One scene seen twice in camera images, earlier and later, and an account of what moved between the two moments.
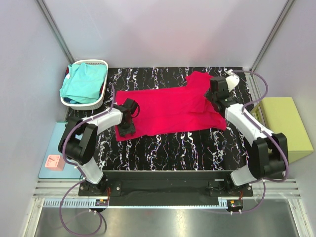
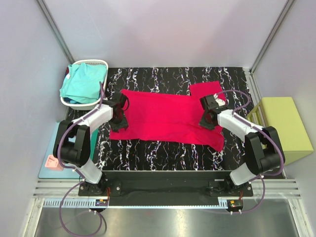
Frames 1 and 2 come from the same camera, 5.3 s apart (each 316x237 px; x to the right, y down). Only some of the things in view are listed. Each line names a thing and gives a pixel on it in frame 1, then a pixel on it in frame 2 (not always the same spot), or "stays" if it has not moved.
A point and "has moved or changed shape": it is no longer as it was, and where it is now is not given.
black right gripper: x=208 y=94 -> x=202 y=123
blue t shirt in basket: x=69 y=100 stays
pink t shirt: x=170 y=110 has moved or changed shape
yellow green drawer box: x=281 y=116 stays
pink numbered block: x=55 y=162 stays
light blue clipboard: x=68 y=171 stays
